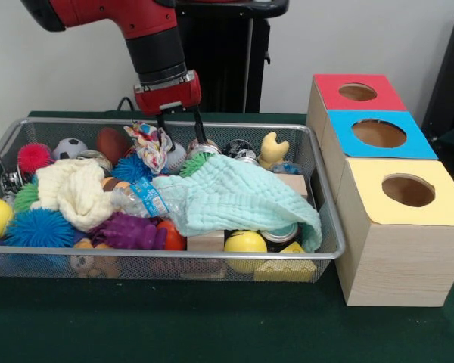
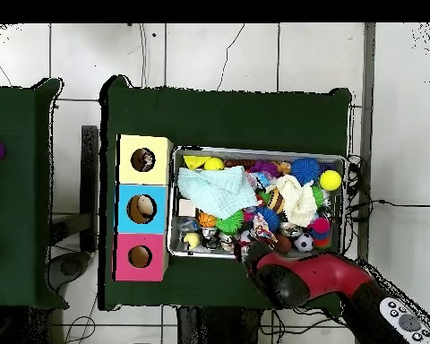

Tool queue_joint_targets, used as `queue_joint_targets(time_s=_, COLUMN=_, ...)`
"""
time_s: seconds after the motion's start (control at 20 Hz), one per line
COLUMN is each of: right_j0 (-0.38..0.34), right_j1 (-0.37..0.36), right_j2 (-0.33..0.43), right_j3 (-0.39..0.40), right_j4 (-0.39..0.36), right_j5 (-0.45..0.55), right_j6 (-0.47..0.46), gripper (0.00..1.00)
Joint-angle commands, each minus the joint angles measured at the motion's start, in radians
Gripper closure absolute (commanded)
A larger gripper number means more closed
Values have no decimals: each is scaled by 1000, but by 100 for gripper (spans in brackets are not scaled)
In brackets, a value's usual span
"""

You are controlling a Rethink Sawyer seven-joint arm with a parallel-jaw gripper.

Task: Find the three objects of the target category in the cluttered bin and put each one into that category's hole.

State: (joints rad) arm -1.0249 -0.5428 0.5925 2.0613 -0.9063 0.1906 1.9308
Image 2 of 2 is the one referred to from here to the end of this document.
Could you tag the yellow smiley face ball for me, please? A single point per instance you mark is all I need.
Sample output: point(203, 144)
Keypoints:
point(214, 164)

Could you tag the purple knobbly rubber toy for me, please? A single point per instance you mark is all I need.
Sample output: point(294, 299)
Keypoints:
point(263, 166)

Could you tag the black and white soccer ball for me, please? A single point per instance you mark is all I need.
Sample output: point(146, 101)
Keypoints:
point(304, 243)

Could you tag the yellow cheese wedge toy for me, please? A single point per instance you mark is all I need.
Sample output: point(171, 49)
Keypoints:
point(193, 162)

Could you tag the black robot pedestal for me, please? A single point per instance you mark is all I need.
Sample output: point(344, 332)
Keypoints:
point(218, 329)

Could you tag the large blue spiky ball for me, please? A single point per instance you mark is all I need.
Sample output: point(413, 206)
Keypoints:
point(305, 170)

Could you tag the mint green cloth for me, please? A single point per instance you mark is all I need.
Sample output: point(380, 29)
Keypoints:
point(218, 193)

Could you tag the wooden box with three holes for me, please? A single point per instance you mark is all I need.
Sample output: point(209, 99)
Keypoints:
point(129, 215)

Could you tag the dark green table cloth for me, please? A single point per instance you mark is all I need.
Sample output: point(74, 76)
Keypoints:
point(14, 215)
point(229, 122)

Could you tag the pink spiky ball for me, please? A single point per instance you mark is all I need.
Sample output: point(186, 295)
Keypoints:
point(320, 225)

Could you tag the cream white cloth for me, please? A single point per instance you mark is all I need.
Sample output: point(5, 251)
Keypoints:
point(297, 204)

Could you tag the plain yellow ball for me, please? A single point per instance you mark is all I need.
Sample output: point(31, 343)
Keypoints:
point(330, 180)

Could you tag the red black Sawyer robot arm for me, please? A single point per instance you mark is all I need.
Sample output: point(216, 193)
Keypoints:
point(315, 276)

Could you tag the grey round seat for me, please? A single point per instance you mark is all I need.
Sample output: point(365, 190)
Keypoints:
point(71, 267)

